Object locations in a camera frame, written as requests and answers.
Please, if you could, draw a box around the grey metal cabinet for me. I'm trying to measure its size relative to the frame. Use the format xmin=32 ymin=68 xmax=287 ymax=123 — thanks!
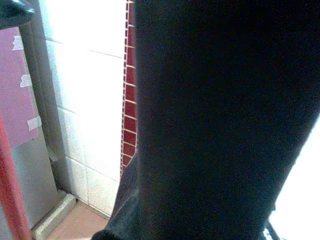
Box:
xmin=0 ymin=11 xmax=77 ymax=240

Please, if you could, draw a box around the white tape strip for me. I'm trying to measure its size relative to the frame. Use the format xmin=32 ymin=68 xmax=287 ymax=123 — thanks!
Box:
xmin=19 ymin=73 xmax=32 ymax=88
xmin=12 ymin=35 xmax=23 ymax=52
xmin=26 ymin=116 xmax=42 ymax=132

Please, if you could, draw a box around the red broom handle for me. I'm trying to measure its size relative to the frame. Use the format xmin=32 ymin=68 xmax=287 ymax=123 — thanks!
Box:
xmin=0 ymin=115 xmax=33 ymax=240

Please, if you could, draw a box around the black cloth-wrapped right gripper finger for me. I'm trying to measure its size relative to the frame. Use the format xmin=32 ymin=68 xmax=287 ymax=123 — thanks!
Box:
xmin=91 ymin=0 xmax=320 ymax=240

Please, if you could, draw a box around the black rounded object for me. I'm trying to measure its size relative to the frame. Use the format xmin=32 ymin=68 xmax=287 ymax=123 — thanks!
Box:
xmin=0 ymin=0 xmax=36 ymax=16

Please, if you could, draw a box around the maroon panel sheet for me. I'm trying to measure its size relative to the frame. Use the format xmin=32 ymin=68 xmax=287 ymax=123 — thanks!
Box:
xmin=0 ymin=26 xmax=42 ymax=151

